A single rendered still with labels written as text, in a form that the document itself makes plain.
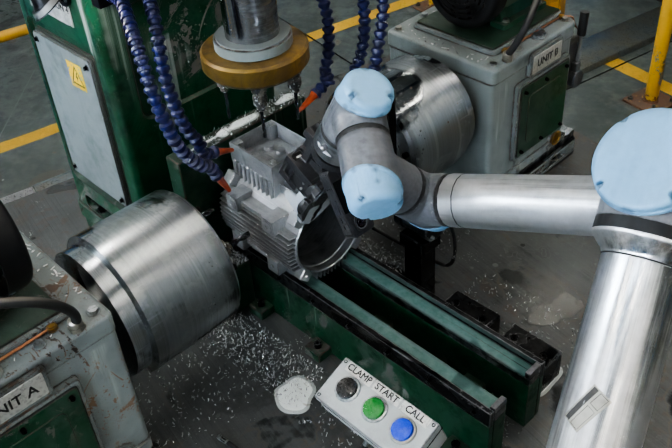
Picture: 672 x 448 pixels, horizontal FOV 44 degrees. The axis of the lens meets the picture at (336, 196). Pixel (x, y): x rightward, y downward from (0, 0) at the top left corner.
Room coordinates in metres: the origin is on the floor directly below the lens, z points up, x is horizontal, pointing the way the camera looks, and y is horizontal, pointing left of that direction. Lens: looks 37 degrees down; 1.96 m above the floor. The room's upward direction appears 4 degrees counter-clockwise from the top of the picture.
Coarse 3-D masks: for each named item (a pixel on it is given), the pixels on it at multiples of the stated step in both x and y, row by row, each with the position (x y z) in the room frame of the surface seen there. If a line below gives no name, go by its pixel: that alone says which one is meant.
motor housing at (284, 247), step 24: (264, 192) 1.19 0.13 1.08; (240, 216) 1.18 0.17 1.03; (288, 216) 1.13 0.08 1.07; (264, 240) 1.13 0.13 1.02; (288, 240) 1.09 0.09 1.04; (312, 240) 1.21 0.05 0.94; (336, 240) 1.19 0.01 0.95; (288, 264) 1.08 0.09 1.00; (312, 264) 1.13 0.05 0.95; (336, 264) 1.16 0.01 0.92
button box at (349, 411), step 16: (336, 368) 0.78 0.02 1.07; (352, 368) 0.77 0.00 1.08; (336, 384) 0.75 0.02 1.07; (368, 384) 0.74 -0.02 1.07; (384, 384) 0.74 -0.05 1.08; (320, 400) 0.74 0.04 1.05; (336, 400) 0.73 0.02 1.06; (352, 400) 0.73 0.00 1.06; (384, 400) 0.72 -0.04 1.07; (400, 400) 0.71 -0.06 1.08; (336, 416) 0.74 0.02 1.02; (352, 416) 0.71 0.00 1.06; (384, 416) 0.70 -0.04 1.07; (400, 416) 0.69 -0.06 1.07; (416, 416) 0.68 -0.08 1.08; (368, 432) 0.68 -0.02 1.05; (384, 432) 0.68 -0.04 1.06; (416, 432) 0.66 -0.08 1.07; (432, 432) 0.66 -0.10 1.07
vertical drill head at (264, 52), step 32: (224, 0) 1.22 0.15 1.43; (256, 0) 1.21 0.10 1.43; (224, 32) 1.24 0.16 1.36; (256, 32) 1.21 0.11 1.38; (288, 32) 1.24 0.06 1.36; (224, 64) 1.19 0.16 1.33; (256, 64) 1.18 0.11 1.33; (288, 64) 1.18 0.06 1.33; (224, 96) 1.26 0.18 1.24; (256, 96) 1.18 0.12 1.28
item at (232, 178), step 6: (228, 174) 1.24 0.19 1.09; (234, 174) 1.23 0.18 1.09; (228, 180) 1.23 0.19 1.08; (234, 180) 1.23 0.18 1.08; (234, 186) 1.23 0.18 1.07; (294, 216) 1.10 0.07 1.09; (288, 222) 1.10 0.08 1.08; (294, 222) 1.09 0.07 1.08; (300, 228) 1.10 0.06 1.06; (360, 240) 1.19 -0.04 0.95; (354, 246) 1.18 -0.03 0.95; (300, 270) 1.10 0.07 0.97; (300, 276) 1.09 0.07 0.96; (306, 276) 1.10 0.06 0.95
